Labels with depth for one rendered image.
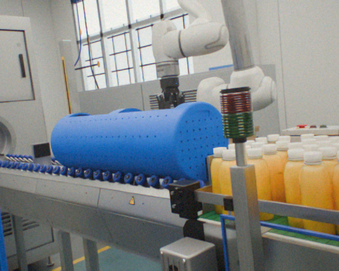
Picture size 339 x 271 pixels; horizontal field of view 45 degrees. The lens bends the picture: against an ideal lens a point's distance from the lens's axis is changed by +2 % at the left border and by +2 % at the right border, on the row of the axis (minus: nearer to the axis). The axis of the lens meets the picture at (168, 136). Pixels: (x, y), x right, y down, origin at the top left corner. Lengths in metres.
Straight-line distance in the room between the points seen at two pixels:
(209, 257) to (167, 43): 0.80
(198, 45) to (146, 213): 0.64
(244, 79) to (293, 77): 2.32
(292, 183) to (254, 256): 0.25
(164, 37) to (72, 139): 0.63
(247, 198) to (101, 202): 0.99
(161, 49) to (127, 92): 2.35
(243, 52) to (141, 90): 1.91
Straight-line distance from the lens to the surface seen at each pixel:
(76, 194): 1.90
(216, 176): 1.18
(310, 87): 4.16
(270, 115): 3.34
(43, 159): 2.45
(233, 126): 0.80
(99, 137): 1.64
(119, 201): 1.62
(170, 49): 1.52
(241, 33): 1.94
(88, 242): 2.31
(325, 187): 0.98
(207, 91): 2.00
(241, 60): 1.94
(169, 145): 1.31
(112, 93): 4.03
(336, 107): 4.08
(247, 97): 0.80
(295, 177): 1.03
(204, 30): 1.48
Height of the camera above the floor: 1.25
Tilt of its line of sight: 5 degrees down
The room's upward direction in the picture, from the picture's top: 6 degrees counter-clockwise
